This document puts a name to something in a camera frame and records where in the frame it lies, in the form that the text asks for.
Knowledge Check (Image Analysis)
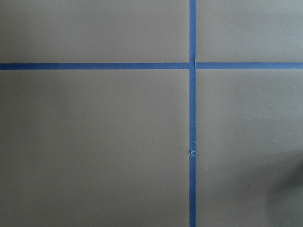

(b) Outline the crossing blue tape strip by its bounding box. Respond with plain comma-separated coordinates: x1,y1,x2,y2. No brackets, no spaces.
0,62,303,70

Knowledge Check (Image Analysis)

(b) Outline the long blue tape strip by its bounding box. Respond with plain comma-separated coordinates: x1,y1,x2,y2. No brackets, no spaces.
189,0,196,227

